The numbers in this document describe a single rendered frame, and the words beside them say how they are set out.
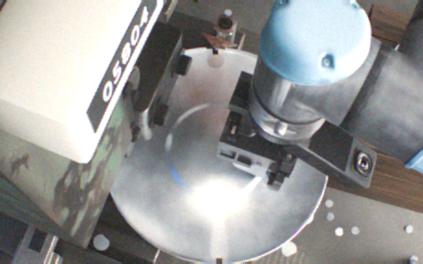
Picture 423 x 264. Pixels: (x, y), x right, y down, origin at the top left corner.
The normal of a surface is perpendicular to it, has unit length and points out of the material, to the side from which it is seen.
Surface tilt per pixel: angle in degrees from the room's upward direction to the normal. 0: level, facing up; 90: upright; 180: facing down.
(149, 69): 0
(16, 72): 0
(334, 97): 59
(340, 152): 29
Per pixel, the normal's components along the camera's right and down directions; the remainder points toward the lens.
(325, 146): 0.51, -0.17
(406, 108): -0.17, 0.05
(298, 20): 0.07, -0.33
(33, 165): 0.94, 0.34
